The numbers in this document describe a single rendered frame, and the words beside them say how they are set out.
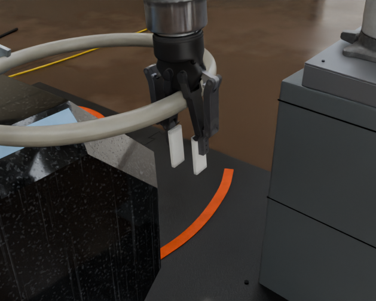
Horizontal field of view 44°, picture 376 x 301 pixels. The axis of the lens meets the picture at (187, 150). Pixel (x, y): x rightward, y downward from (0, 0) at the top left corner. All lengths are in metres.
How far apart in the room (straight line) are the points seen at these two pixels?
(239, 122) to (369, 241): 1.53
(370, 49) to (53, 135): 0.89
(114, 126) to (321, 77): 0.71
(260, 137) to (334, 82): 1.43
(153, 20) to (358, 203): 0.87
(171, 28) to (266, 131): 2.08
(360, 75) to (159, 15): 0.68
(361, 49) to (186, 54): 0.73
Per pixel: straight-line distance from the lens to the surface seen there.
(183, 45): 0.67
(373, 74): 1.24
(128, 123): 0.67
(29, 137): 0.69
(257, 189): 2.19
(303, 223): 1.48
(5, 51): 1.05
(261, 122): 2.78
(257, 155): 2.46
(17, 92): 1.11
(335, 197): 1.38
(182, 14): 0.65
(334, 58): 1.30
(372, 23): 1.29
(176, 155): 0.79
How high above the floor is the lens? 1.30
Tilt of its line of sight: 32 degrees down
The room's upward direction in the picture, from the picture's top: straight up
